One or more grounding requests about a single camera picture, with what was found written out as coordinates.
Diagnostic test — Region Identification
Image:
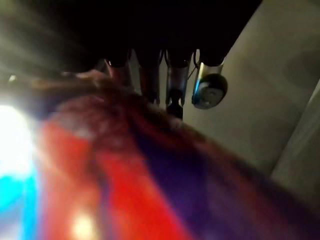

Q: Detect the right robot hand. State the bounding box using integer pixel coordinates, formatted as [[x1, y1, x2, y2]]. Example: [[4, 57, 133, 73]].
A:
[[37, 0, 263, 123]]

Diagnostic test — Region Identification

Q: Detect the red chips bag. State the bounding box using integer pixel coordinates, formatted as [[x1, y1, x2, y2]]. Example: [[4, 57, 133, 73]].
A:
[[0, 70, 320, 240]]

